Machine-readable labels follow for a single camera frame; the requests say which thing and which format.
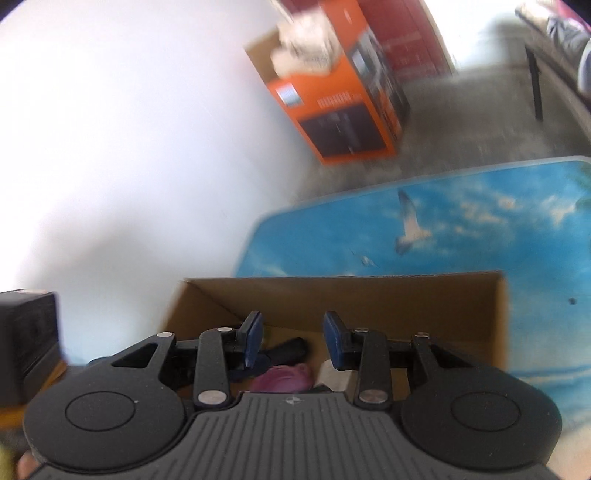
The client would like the white crumpled cloth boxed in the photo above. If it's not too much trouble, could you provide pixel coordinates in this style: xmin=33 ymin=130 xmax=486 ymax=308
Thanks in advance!
xmin=270 ymin=8 xmax=341 ymax=78

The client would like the white object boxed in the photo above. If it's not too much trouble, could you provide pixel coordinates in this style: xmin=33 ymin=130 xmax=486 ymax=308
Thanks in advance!
xmin=316 ymin=359 xmax=352 ymax=393

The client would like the blue sky printed table cover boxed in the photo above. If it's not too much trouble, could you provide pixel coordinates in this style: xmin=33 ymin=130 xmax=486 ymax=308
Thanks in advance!
xmin=232 ymin=156 xmax=591 ymax=441

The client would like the purple soft object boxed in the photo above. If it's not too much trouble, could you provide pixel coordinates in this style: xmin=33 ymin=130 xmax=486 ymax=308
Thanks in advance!
xmin=249 ymin=363 xmax=313 ymax=394

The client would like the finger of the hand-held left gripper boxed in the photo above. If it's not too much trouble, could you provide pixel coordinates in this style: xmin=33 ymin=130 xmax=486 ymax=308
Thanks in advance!
xmin=111 ymin=310 xmax=265 ymax=409
xmin=322 ymin=310 xmax=477 ymax=408

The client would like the brown cardboard box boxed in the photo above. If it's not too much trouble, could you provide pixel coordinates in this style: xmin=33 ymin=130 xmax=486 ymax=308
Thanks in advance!
xmin=161 ymin=271 xmax=509 ymax=403

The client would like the red door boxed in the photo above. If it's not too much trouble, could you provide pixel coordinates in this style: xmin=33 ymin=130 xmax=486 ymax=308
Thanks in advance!
xmin=281 ymin=0 xmax=456 ymax=80

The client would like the grey striped cloth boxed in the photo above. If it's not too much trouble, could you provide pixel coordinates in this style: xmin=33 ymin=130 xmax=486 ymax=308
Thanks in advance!
xmin=546 ymin=13 xmax=591 ymax=89

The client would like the orange printed carton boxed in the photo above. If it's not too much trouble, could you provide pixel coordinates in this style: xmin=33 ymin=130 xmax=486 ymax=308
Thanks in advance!
xmin=244 ymin=0 xmax=411 ymax=167

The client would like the black cylinder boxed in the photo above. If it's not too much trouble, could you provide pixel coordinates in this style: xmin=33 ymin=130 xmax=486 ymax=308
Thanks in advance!
xmin=262 ymin=338 xmax=308 ymax=366

